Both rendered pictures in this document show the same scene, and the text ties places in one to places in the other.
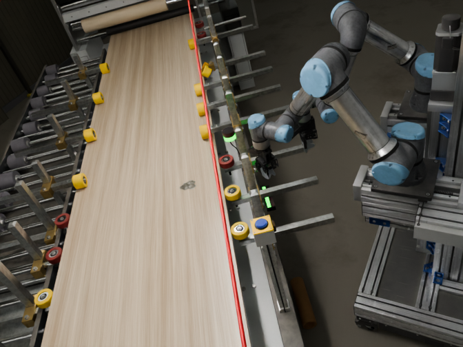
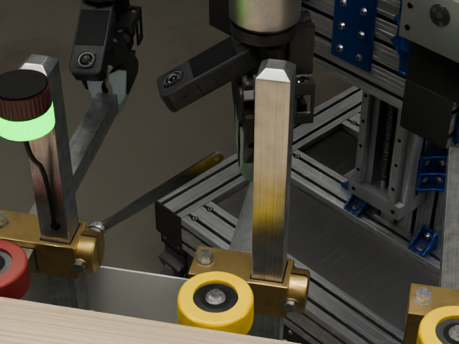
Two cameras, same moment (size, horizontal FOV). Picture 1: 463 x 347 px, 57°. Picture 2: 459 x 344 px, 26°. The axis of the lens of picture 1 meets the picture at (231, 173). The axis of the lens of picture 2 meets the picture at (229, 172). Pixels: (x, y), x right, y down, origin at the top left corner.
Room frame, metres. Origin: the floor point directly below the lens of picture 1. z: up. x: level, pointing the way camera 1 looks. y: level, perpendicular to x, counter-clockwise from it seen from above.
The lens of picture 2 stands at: (1.42, 0.75, 1.65)
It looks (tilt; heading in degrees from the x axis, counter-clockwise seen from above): 38 degrees down; 278
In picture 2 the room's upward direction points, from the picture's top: straight up
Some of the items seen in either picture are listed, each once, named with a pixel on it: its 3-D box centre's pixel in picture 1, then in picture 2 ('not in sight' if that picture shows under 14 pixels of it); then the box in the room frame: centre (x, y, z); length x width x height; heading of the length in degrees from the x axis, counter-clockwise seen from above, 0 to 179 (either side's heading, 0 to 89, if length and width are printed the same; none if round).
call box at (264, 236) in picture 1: (263, 231); not in sight; (0.99, -0.05, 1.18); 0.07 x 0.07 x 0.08; 87
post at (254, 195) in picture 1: (264, 230); not in sight; (1.25, -0.06, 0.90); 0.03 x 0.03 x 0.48; 87
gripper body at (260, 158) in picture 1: (265, 156); (270, 67); (1.51, -0.17, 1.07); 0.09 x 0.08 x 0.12; 17
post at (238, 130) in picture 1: (247, 164); (60, 233); (1.74, -0.09, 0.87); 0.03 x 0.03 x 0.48; 87
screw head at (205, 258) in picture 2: not in sight; (205, 256); (1.57, -0.08, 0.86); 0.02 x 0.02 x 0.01
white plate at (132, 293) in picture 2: not in sight; (99, 293); (1.71, -0.11, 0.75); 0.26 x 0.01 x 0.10; 177
